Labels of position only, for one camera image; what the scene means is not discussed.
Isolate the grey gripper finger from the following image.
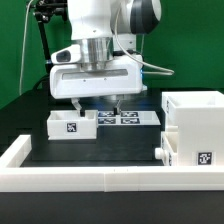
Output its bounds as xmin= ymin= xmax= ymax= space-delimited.
xmin=113 ymin=95 xmax=124 ymax=115
xmin=71 ymin=98 xmax=85 ymax=117

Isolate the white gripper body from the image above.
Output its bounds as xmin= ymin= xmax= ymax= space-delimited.
xmin=50 ymin=56 xmax=143 ymax=99

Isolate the white drawer box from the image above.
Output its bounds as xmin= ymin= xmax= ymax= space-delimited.
xmin=155 ymin=132 xmax=178 ymax=166
xmin=47 ymin=110 xmax=98 ymax=140

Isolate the white front drawer box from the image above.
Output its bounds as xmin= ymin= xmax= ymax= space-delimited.
xmin=155 ymin=132 xmax=178 ymax=166

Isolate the white drawer cabinet frame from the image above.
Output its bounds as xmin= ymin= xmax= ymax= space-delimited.
xmin=161 ymin=91 xmax=224 ymax=166

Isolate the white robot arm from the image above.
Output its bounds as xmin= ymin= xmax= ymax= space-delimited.
xmin=50 ymin=0 xmax=162 ymax=113

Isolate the white marker tag plate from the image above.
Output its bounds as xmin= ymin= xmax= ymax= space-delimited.
xmin=98 ymin=111 xmax=160 ymax=126

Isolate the white U-shaped border fence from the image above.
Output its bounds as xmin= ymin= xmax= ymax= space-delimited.
xmin=0 ymin=135 xmax=224 ymax=192

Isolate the white thin cable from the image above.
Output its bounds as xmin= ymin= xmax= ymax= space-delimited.
xmin=18 ymin=0 xmax=36 ymax=96

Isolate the black camera stand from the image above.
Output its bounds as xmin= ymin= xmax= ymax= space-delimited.
xmin=27 ymin=0 xmax=68 ymax=71

